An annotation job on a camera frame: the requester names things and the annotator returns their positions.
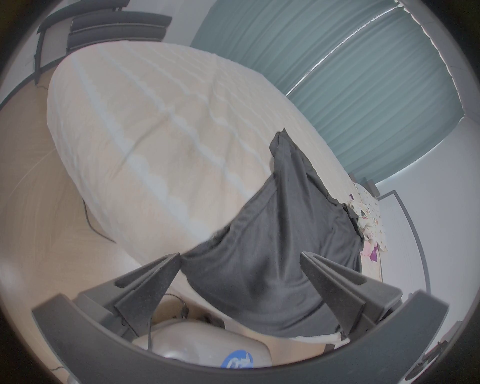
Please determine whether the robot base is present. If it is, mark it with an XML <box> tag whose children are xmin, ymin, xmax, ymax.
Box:
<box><xmin>131</xmin><ymin>319</ymin><xmax>272</xmax><ymax>370</ymax></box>

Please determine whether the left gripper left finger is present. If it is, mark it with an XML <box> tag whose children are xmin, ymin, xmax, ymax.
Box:
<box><xmin>77</xmin><ymin>253</ymin><xmax>183</xmax><ymax>340</ymax></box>

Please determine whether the black cable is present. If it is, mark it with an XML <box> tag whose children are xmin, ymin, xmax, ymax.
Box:
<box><xmin>82</xmin><ymin>199</ymin><xmax>118</xmax><ymax>245</ymax></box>
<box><xmin>147</xmin><ymin>294</ymin><xmax>189</xmax><ymax>353</ymax></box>

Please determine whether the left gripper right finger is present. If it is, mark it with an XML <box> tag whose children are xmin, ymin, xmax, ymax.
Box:
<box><xmin>300</xmin><ymin>252</ymin><xmax>404</xmax><ymax>340</ymax></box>

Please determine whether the blue-green curtain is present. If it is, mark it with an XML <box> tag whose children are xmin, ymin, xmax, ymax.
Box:
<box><xmin>287</xmin><ymin>5</ymin><xmax>466</xmax><ymax>184</ymax></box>
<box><xmin>191</xmin><ymin>0</ymin><xmax>398</xmax><ymax>94</ymax></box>

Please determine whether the grey bedside table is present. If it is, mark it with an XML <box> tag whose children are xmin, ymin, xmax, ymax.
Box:
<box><xmin>349</xmin><ymin>172</ymin><xmax>381</xmax><ymax>196</ymax></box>

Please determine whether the white printed garment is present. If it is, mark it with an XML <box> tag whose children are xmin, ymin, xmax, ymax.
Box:
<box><xmin>347</xmin><ymin>199</ymin><xmax>376</xmax><ymax>241</ymax></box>

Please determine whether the bed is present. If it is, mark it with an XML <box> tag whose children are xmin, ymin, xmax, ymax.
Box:
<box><xmin>47</xmin><ymin>40</ymin><xmax>429</xmax><ymax>351</ymax></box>

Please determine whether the white printed pillow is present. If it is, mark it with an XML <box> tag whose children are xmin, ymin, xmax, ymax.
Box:
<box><xmin>352</xmin><ymin>182</ymin><xmax>391</xmax><ymax>252</ymax></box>

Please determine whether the black T-shirt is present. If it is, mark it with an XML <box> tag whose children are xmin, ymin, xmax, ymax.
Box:
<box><xmin>180</xmin><ymin>129</ymin><xmax>364</xmax><ymax>338</ymax></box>

